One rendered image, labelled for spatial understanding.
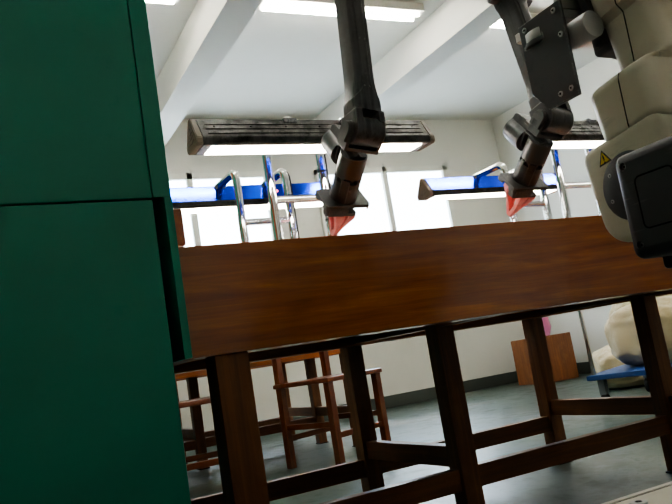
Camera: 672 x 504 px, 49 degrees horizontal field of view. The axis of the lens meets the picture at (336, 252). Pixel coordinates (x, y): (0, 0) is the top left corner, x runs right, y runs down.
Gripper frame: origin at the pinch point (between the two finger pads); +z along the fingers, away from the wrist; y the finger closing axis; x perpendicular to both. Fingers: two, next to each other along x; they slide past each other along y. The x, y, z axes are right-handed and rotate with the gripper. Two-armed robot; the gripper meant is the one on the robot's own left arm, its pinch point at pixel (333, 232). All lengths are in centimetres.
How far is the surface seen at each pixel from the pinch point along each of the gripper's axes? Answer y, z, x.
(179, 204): 16, 32, -60
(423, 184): -71, 32, -65
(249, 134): 12.8, -10.8, -24.0
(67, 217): 57, -20, 17
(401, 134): -27.0, -10.3, -23.9
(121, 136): 48, -28, 7
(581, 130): -89, -10, -25
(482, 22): -268, 58, -304
